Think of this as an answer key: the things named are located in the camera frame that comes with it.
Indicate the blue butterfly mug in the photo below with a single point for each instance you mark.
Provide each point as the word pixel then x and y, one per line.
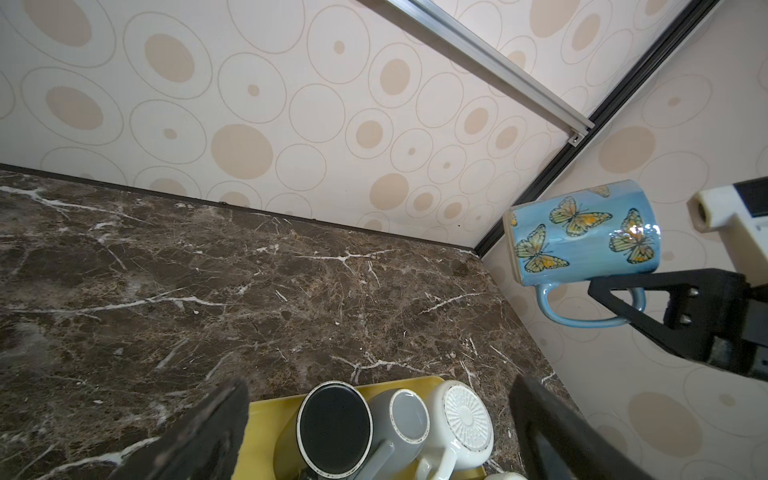
pixel 607 230

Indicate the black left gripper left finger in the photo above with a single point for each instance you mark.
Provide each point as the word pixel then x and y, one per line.
pixel 203 444

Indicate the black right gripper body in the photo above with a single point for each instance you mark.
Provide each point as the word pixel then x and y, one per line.
pixel 739 334

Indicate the white ribbed-bottom mug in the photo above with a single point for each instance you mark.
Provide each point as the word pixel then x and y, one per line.
pixel 461 435

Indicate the small grey mug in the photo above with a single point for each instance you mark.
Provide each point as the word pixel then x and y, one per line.
pixel 401 425

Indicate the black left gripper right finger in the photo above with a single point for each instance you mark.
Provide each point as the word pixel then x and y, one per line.
pixel 556 443

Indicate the aluminium rail back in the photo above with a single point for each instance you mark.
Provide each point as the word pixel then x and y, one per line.
pixel 442 32

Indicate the black mug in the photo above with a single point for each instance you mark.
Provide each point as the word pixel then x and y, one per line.
pixel 329 436

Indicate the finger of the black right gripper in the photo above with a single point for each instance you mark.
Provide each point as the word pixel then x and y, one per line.
pixel 674 310

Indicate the yellow plastic tray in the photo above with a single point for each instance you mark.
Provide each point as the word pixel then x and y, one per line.
pixel 267 419

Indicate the black corner frame post right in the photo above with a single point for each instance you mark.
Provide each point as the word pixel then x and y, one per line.
pixel 596 56

